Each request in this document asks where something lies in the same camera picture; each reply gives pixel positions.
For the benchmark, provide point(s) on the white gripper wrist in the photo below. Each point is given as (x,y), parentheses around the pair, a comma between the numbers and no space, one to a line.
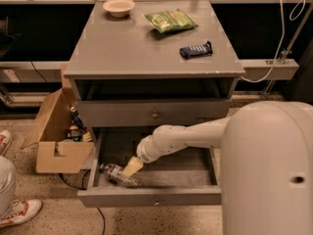
(146,151)

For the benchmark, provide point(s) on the clear plastic water bottle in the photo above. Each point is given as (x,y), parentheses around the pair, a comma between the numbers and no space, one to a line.
(114,173)

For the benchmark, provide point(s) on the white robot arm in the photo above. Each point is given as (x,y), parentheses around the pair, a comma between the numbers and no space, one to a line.
(266,165)

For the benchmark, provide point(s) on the open grey lower drawer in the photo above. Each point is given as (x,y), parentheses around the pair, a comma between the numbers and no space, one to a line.
(186,178)

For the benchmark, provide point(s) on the closed grey upper drawer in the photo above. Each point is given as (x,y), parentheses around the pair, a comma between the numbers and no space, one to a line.
(143,113)

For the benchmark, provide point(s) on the dark bottle in box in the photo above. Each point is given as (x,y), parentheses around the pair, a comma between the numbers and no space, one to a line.
(75,117)

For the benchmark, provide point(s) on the cardboard box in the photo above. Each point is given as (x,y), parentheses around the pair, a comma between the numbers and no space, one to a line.
(55,153)

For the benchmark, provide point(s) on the grey wooden cabinet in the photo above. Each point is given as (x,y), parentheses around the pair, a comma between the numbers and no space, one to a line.
(126,59)

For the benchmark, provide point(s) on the white trouser leg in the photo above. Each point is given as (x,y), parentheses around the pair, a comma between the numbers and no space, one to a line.
(7,185)

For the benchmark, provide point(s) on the dark blue snack bar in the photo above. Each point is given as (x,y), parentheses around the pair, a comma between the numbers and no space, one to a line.
(196,51)

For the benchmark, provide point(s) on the green chip bag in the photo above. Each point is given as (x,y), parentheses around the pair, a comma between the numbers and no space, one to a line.
(170,21)

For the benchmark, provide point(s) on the beige bowl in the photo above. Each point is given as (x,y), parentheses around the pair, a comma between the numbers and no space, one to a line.
(119,8)

